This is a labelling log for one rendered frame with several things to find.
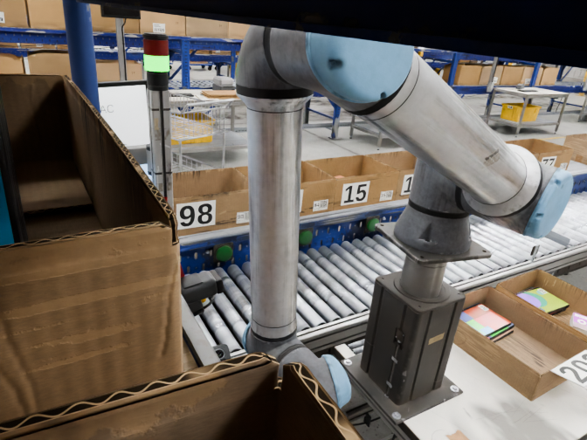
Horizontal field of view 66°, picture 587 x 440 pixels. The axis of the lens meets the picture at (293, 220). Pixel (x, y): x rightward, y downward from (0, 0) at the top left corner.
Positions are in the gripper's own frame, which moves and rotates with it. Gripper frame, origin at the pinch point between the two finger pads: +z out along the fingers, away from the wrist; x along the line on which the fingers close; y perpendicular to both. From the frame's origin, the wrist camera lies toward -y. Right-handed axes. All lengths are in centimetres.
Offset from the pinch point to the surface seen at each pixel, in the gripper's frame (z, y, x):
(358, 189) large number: 71, -52, 104
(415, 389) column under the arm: -3, 16, 58
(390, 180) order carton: 70, -56, 124
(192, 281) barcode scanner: 10.7, -21.7, 3.0
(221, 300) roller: 58, -11, 26
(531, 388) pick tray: -15, 21, 91
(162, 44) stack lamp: -14, -71, -5
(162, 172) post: 0.0, -47.6, -4.4
